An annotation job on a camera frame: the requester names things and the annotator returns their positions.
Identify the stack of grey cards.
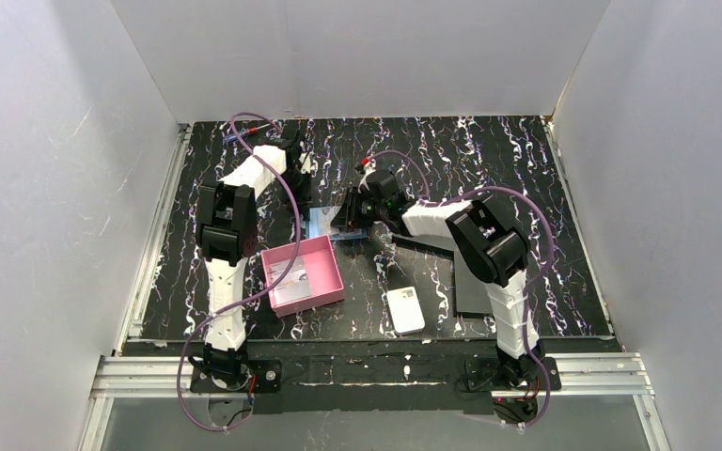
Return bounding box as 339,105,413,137
273,280,312,303

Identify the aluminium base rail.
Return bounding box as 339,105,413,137
79,352,669,450

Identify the white small box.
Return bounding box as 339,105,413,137
385,287,426,335

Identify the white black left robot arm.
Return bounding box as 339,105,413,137
189,126,311,392

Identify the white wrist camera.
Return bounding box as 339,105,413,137
356,157,376,193
299,150,313,174

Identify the loose VIP card in tray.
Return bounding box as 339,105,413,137
269,257,308,285

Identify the blue leather card holder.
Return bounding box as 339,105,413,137
306,206,369,241

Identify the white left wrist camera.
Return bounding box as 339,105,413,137
299,150,313,174

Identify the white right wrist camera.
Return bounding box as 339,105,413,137
356,157,376,193

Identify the blue red handled screwdriver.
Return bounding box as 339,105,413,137
223,124,271,144

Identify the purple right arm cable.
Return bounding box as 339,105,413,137
360,148,557,430

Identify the flat black rectangular box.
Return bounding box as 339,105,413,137
453,249,492,318

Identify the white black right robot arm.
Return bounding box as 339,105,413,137
331,170,551,389

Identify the pink plastic tray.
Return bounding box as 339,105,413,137
268,235,345,318

